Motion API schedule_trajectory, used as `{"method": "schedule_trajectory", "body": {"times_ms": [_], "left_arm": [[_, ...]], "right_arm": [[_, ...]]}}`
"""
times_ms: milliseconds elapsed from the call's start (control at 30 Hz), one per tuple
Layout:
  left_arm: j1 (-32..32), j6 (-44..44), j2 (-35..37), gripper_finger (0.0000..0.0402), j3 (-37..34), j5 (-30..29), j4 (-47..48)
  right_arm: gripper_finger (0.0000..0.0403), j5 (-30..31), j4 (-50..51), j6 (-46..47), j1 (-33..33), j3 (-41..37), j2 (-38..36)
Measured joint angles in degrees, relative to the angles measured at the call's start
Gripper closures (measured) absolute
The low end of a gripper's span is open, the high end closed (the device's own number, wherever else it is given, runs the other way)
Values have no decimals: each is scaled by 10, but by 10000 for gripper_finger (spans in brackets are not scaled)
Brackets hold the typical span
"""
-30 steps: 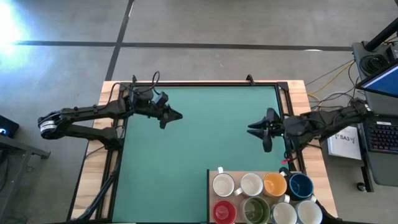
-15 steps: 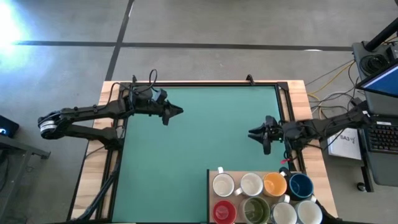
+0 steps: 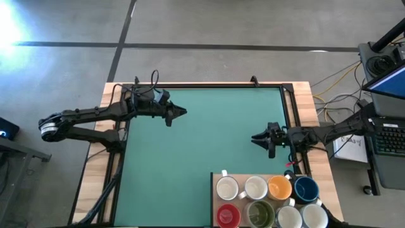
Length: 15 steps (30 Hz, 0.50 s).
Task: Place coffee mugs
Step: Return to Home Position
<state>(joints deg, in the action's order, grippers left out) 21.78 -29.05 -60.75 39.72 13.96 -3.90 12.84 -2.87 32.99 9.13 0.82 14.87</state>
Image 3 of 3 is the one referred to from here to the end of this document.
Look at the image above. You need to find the grey bench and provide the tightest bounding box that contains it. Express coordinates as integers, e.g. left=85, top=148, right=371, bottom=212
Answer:
left=0, top=136, right=53, bottom=222

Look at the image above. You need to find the yellow ceramic mug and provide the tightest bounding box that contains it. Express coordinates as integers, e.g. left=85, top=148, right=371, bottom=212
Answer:
left=267, top=175, right=293, bottom=201

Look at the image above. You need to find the white mug blue flower print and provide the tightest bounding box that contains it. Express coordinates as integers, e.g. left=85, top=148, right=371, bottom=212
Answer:
left=274, top=198, right=303, bottom=228

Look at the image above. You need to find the white paper sheet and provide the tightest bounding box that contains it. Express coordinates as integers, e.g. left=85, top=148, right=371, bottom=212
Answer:
left=332, top=132, right=370, bottom=164

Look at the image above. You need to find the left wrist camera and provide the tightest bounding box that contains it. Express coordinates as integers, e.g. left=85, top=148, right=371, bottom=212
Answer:
left=153, top=89, right=171, bottom=105

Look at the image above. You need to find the black table frame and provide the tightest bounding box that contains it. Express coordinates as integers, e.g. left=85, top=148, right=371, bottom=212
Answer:
left=96, top=82, right=313, bottom=227

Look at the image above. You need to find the laptop computer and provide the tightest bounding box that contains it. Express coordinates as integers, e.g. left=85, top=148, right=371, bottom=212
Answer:
left=357, top=40, right=405, bottom=191

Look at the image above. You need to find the black device with light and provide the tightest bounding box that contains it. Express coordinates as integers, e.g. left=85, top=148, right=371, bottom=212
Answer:
left=0, top=117, right=21, bottom=142

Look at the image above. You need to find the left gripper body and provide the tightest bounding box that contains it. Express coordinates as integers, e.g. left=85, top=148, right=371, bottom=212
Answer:
left=131, top=91, right=168, bottom=120

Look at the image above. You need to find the red white lattice mug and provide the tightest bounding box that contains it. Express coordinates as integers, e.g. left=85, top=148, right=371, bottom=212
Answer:
left=216, top=203, right=242, bottom=228

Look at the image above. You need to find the black pole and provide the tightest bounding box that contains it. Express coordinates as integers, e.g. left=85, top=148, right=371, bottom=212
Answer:
left=370, top=24, right=405, bottom=54

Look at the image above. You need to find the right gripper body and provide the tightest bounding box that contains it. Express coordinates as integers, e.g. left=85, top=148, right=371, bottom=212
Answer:
left=268, top=130, right=291, bottom=149

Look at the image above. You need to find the yellow cable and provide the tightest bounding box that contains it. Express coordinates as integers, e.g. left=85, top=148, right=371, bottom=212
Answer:
left=312, top=61, right=362, bottom=104

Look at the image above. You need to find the olive green mug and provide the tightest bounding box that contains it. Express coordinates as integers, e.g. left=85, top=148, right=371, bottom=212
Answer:
left=242, top=199, right=275, bottom=228

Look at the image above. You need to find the coiled black cable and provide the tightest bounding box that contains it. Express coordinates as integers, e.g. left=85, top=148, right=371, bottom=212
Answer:
left=366, top=54, right=397, bottom=77

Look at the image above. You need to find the white mug with text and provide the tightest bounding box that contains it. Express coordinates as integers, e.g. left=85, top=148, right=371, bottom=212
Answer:
left=237, top=175, right=269, bottom=201

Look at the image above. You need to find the white mug dark blue rim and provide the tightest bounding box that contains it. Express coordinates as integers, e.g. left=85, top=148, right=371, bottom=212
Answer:
left=216, top=169, right=240, bottom=201

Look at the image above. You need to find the black diagonal strut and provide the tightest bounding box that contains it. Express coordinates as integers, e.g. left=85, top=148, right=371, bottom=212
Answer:
left=68, top=156, right=125, bottom=227

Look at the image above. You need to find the white mug grey geometric pattern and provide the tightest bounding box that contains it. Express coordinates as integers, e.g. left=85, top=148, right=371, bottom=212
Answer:
left=299, top=199, right=329, bottom=228

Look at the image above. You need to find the green table mat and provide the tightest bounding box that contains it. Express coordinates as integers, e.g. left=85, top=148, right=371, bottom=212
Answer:
left=113, top=87, right=294, bottom=227

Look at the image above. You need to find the monitor with blue screen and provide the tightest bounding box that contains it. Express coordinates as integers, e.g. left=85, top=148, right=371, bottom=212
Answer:
left=361, top=60, right=405, bottom=101

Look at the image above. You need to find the white cable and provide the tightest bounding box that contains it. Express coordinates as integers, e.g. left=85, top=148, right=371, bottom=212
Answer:
left=311, top=91, right=370, bottom=117

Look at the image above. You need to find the black mug blue interior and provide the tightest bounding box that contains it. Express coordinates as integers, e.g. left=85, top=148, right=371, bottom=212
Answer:
left=283, top=170, right=320, bottom=205

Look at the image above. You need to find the black keyboard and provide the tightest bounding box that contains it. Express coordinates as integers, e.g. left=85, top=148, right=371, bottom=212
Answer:
left=370, top=118, right=405, bottom=157

